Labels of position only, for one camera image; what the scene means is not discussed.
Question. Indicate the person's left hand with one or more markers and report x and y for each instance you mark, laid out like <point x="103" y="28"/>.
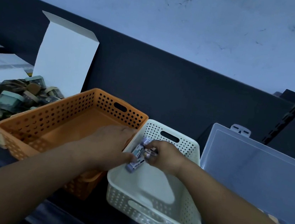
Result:
<point x="105" y="148"/>

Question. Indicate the person's right hand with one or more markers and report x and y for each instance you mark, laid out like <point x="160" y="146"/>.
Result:
<point x="168" y="158"/>

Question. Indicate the pile of small tubes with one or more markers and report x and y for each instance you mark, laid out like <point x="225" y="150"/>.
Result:
<point x="138" y="149"/>

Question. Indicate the purple-capped small tube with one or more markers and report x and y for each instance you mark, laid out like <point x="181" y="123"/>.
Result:
<point x="135" y="164"/>

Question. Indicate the white perforated plastic basket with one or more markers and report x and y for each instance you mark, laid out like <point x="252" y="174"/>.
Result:
<point x="153" y="192"/>

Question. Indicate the orange plastic basket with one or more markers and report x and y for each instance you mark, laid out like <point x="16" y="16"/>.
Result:
<point x="63" y="121"/>

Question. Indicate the clear plastic organizer case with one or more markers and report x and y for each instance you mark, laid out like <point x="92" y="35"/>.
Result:
<point x="257" y="177"/>

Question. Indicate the person's right forearm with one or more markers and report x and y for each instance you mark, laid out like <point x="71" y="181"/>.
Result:
<point x="236" y="218"/>

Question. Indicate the person's left forearm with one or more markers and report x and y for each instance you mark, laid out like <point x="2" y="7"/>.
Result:
<point x="20" y="186"/>

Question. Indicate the white cardboard box open lid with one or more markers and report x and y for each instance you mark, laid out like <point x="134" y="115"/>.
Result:
<point x="66" y="55"/>

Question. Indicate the wide black shelf back panel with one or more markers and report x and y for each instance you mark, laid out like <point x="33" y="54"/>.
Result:
<point x="179" y="93"/>

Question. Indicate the white grey-banded notebook package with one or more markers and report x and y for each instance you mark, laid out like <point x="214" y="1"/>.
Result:
<point x="3" y="60"/>

